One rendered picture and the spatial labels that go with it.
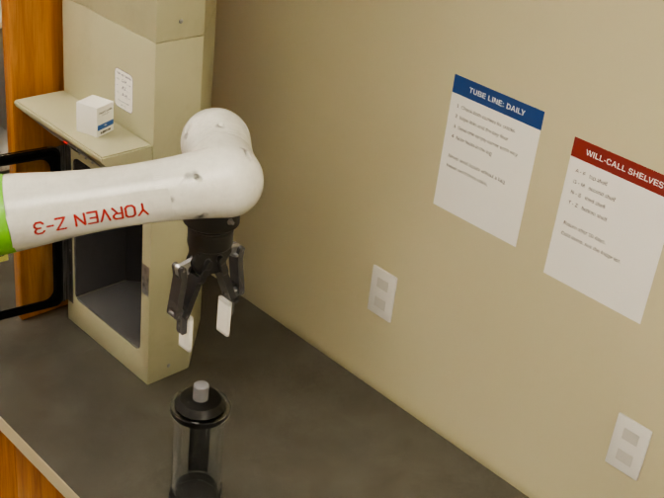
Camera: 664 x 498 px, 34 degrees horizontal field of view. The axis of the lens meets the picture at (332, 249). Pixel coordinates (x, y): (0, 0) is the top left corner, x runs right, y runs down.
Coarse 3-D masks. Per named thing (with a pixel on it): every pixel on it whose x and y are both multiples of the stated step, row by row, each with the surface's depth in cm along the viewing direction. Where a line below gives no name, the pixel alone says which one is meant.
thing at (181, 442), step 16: (176, 416) 189; (224, 416) 190; (176, 432) 192; (192, 432) 190; (208, 432) 190; (176, 448) 194; (192, 448) 192; (208, 448) 192; (176, 464) 196; (192, 464) 193; (208, 464) 194; (176, 480) 197; (192, 480) 195; (208, 480) 196; (176, 496) 199; (192, 496) 197; (208, 496) 198
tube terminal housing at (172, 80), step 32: (64, 0) 213; (64, 32) 217; (96, 32) 208; (128, 32) 200; (64, 64) 220; (96, 64) 211; (128, 64) 203; (160, 64) 197; (192, 64) 203; (160, 96) 201; (192, 96) 206; (128, 128) 209; (160, 128) 204; (160, 224) 215; (160, 256) 218; (160, 288) 222; (96, 320) 241; (160, 320) 226; (128, 352) 234; (160, 352) 231
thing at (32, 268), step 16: (0, 256) 231; (16, 256) 234; (32, 256) 236; (48, 256) 239; (0, 272) 233; (16, 272) 236; (32, 272) 238; (48, 272) 241; (0, 288) 235; (16, 288) 237; (32, 288) 240; (48, 288) 243; (0, 304) 237; (16, 304) 239
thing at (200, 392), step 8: (200, 384) 190; (208, 384) 191; (184, 392) 192; (192, 392) 193; (200, 392) 189; (208, 392) 193; (216, 392) 194; (176, 400) 192; (184, 400) 191; (192, 400) 191; (200, 400) 190; (208, 400) 191; (216, 400) 192; (224, 400) 193; (176, 408) 190; (184, 408) 189; (192, 408) 189; (200, 408) 189; (208, 408) 189; (216, 408) 190; (224, 408) 192; (192, 416) 188; (200, 416) 188; (208, 416) 189; (216, 416) 190
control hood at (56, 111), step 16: (48, 96) 220; (64, 96) 220; (32, 112) 212; (48, 112) 213; (64, 112) 213; (48, 128) 212; (64, 128) 206; (80, 144) 202; (96, 144) 202; (112, 144) 202; (128, 144) 203; (144, 144) 204; (96, 160) 202; (112, 160) 199; (128, 160) 202; (144, 160) 205
